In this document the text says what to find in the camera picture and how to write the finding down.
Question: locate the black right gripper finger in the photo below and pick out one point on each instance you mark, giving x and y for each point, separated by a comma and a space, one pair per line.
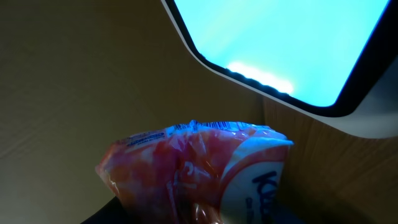
111, 213

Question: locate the white barcode scanner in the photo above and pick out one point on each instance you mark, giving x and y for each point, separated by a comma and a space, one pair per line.
332, 60

